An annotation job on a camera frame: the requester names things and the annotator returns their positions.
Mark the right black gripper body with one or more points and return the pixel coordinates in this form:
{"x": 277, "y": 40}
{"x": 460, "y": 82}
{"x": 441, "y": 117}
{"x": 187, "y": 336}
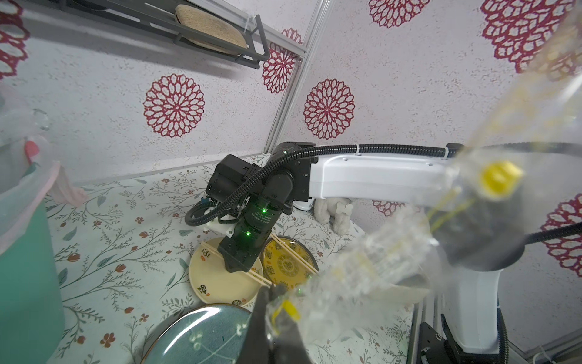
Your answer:
{"x": 261, "y": 207}

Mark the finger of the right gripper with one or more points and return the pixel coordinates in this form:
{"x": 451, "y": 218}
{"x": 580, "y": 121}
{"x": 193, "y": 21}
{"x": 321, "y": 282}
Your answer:
{"x": 254, "y": 261}
{"x": 229, "y": 259}

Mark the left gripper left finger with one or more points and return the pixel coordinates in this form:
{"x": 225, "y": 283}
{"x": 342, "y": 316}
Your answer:
{"x": 256, "y": 348}

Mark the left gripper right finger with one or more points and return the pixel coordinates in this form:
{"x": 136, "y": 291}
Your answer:
{"x": 287, "y": 345}

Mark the clear wrapper with yellow dots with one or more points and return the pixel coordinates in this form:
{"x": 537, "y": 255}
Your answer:
{"x": 470, "y": 207}

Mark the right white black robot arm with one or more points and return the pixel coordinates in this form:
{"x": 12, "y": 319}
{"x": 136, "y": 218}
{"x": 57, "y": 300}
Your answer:
{"x": 298, "y": 159}

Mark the yellow patterned plate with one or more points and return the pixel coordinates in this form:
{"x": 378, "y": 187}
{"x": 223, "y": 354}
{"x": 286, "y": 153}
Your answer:
{"x": 281, "y": 268}

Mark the cream small plate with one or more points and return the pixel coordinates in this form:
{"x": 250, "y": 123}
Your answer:
{"x": 212, "y": 283}

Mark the dark green glass plate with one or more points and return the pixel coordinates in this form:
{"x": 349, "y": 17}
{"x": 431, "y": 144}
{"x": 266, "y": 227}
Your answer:
{"x": 213, "y": 333}

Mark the small white alarm clock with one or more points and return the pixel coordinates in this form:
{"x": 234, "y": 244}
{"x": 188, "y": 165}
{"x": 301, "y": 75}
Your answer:
{"x": 304, "y": 205}

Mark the grey husky plush toy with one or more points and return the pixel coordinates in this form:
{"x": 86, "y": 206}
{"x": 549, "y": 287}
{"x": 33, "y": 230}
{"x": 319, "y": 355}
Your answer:
{"x": 336, "y": 212}

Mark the floral table mat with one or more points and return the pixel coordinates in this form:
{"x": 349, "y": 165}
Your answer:
{"x": 121, "y": 260}

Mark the green trash bin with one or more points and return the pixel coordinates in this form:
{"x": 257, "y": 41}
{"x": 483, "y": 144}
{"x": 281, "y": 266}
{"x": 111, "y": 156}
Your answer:
{"x": 32, "y": 315}

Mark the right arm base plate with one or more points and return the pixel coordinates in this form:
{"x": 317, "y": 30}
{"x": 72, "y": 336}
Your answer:
{"x": 433, "y": 348}

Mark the grey wall shelf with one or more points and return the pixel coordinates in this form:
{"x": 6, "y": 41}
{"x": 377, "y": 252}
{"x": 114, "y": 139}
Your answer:
{"x": 156, "y": 20}

